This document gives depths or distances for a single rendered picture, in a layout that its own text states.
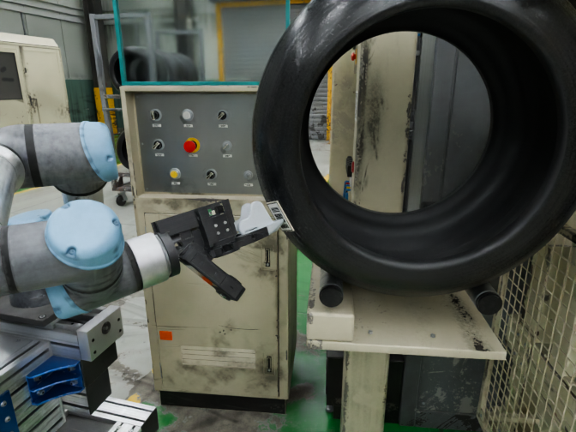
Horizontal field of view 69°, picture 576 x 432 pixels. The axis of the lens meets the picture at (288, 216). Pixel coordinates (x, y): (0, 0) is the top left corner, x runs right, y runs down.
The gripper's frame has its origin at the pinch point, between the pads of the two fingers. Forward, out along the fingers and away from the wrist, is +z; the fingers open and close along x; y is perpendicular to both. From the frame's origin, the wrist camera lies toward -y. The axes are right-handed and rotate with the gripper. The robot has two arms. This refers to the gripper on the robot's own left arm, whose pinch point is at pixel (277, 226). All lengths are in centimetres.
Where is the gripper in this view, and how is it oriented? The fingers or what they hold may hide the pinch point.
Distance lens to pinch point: 72.0
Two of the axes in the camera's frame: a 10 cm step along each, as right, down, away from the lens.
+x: -5.1, 0.8, 8.6
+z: 8.1, -3.0, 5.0
